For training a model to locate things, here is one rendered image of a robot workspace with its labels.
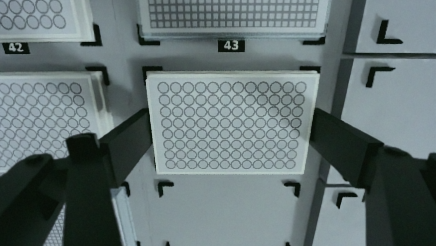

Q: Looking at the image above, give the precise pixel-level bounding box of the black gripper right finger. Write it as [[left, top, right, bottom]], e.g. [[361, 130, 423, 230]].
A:
[[309, 108, 436, 246]]

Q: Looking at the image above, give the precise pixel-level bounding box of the grey deck plate with bays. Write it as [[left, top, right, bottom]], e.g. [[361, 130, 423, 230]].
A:
[[0, 0, 436, 246]]

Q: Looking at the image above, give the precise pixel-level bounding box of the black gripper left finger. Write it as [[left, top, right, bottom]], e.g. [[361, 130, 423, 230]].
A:
[[0, 108, 153, 246]]

